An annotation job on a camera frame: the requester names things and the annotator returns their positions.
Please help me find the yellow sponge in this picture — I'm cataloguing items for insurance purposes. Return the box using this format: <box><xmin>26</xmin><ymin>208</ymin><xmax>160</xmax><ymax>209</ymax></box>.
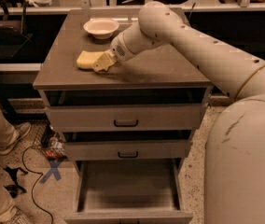
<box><xmin>77</xmin><ymin>50</ymin><xmax>104</xmax><ymax>70</ymax></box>

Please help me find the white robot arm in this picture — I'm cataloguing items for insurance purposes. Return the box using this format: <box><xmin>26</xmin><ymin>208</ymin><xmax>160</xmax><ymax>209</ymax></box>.
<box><xmin>93</xmin><ymin>2</ymin><xmax>265</xmax><ymax>224</ymax></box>

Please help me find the grey drawer cabinet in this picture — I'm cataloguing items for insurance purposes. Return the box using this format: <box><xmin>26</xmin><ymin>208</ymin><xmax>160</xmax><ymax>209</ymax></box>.
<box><xmin>33</xmin><ymin>7</ymin><xmax>215</xmax><ymax>224</ymax></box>

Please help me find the top grey drawer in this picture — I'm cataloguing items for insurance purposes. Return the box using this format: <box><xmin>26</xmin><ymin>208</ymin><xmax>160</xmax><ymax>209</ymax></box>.
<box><xmin>46</xmin><ymin>105</ymin><xmax>207</xmax><ymax>132</ymax></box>

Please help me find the grey drawer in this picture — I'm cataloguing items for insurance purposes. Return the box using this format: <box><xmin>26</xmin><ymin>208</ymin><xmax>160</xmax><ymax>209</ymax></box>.
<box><xmin>65</xmin><ymin>140</ymin><xmax>191</xmax><ymax>161</ymax></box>
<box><xmin>46</xmin><ymin>105</ymin><xmax>207</xmax><ymax>132</ymax></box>
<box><xmin>64</xmin><ymin>159</ymin><xmax>192</xmax><ymax>224</ymax></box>

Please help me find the middle grey drawer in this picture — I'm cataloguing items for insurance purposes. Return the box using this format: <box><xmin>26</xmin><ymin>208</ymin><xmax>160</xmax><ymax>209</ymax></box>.
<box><xmin>65</xmin><ymin>140</ymin><xmax>191</xmax><ymax>161</ymax></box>

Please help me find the bottom grey drawer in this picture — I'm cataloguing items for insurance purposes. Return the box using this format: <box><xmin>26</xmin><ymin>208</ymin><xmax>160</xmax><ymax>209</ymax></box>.
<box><xmin>64</xmin><ymin>159</ymin><xmax>192</xmax><ymax>224</ymax></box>

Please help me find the white bowl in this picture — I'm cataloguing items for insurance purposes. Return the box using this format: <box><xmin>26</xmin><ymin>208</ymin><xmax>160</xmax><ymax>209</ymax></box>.
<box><xmin>83</xmin><ymin>18</ymin><xmax>119</xmax><ymax>40</ymax></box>

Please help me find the dark chair left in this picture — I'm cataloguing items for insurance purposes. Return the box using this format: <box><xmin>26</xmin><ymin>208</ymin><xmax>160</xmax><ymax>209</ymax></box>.
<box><xmin>0</xmin><ymin>0</ymin><xmax>32</xmax><ymax>59</ymax></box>

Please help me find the beige shoe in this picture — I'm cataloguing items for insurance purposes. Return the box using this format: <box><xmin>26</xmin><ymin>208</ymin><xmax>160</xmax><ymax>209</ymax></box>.
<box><xmin>0</xmin><ymin>122</ymin><xmax>31</xmax><ymax>155</ymax></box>

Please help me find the blue tape cross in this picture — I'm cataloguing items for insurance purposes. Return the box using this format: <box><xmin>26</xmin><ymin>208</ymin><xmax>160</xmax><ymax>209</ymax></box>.
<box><xmin>40</xmin><ymin>160</ymin><xmax>62</xmax><ymax>184</ymax></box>

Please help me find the black clamp tool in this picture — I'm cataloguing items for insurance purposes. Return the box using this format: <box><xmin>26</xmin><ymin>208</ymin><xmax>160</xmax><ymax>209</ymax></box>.
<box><xmin>5</xmin><ymin>166</ymin><xmax>28</xmax><ymax>198</ymax></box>

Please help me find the black cable left floor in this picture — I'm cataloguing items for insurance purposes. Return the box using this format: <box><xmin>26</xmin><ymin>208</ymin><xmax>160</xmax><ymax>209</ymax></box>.
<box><xmin>21</xmin><ymin>145</ymin><xmax>55</xmax><ymax>224</ymax></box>

